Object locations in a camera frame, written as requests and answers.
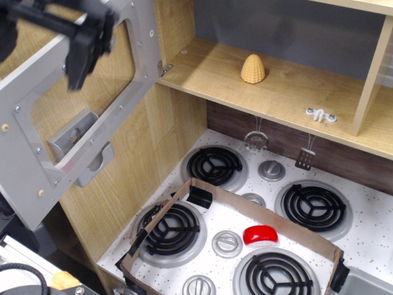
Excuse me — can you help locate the grey stove knob middle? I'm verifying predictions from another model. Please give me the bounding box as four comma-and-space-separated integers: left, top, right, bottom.
242, 193, 266, 207

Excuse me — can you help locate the back left black burner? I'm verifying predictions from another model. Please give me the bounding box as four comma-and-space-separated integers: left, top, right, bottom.
185, 146, 243, 186

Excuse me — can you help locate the grey wall phone holder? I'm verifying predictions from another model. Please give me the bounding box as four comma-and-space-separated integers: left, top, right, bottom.
47, 109, 115, 187

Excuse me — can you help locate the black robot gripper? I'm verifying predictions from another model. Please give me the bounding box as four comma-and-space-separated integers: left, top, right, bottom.
1, 1, 116, 91

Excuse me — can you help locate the brown cardboard frame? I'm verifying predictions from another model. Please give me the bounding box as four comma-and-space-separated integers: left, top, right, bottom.
116, 178, 349, 294

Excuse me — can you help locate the aluminium frame rail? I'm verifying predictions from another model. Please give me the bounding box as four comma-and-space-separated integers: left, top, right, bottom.
1, 235, 61, 290

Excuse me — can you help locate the grey stove knob centre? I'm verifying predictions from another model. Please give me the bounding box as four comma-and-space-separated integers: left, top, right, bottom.
212, 230, 243, 259

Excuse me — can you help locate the front right black burner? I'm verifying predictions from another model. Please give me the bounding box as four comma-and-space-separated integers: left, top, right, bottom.
233, 252, 316, 294

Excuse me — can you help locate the front left black burner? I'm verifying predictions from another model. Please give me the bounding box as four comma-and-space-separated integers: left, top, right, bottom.
144, 202, 201, 256

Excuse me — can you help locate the black braided cable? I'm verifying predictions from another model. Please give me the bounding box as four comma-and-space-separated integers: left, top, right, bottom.
0, 262, 50, 295

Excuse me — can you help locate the grey toy sink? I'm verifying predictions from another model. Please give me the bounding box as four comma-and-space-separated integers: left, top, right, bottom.
338, 267, 393, 295

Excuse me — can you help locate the grey stove knob front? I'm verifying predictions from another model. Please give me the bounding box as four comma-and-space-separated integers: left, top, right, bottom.
182, 275, 216, 295

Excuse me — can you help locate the hanging grey toy spatula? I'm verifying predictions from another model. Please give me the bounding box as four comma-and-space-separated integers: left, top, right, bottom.
295, 134, 317, 171

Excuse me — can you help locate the white plastic door catch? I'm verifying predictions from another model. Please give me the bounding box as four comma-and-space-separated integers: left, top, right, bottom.
305, 108, 337, 123

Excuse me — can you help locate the black burner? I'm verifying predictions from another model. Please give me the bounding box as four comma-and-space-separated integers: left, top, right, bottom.
233, 252, 316, 294
185, 146, 243, 186
281, 184, 347, 233
144, 202, 201, 256

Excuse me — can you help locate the hanging round toy strainer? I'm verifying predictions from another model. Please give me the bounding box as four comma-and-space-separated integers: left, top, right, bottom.
243, 116, 269, 152

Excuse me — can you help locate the red toy cheese wedge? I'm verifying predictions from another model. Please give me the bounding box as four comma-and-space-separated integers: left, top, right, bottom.
243, 225, 279, 247

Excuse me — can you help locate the yellow toy corn cob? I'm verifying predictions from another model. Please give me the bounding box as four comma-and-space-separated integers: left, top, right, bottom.
241, 54, 265, 84

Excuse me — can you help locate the grey stove knob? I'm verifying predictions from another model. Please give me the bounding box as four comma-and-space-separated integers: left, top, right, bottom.
182, 275, 216, 295
242, 193, 266, 207
212, 230, 243, 259
258, 160, 286, 182

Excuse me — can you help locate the grey stove knob back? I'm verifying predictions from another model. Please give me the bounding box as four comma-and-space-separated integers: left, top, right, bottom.
258, 160, 286, 182

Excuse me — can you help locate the back right black burner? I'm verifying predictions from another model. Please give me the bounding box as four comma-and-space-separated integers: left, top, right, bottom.
281, 184, 347, 233

